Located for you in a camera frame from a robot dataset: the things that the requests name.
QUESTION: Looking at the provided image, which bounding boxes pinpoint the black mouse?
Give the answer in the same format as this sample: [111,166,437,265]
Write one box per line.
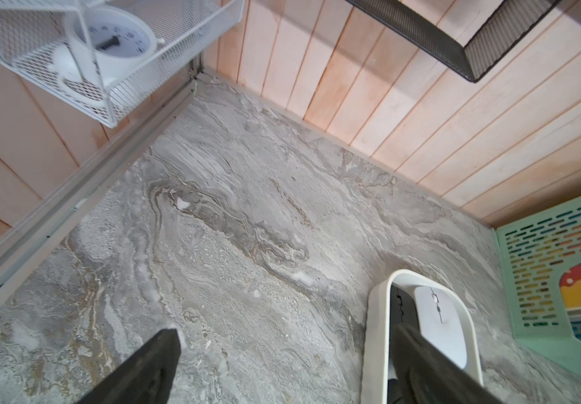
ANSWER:
[389,284,419,335]

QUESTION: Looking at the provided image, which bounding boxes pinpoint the white cup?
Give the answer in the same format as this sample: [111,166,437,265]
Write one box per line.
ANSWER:
[48,6,164,108]

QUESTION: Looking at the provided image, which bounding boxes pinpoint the white wire shelf rack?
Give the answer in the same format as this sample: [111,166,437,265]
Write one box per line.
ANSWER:
[0,1,244,127]

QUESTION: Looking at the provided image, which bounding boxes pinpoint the white mouse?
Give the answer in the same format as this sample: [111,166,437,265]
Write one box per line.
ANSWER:
[413,286,467,369]

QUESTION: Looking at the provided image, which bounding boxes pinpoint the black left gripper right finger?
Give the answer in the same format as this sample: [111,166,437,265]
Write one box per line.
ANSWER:
[390,325,499,404]

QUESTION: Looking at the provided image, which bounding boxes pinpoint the white storage box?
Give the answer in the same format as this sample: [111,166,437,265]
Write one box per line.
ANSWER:
[361,269,484,403]

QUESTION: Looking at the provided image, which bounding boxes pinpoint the green plastic file organizer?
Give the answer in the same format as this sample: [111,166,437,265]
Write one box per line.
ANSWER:
[496,196,581,377]

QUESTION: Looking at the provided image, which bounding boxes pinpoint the black wire basket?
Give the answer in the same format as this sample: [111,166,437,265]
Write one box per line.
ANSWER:
[350,1,559,83]

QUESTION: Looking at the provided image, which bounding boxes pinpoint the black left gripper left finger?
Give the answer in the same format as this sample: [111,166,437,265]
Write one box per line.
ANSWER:
[78,328,181,404]

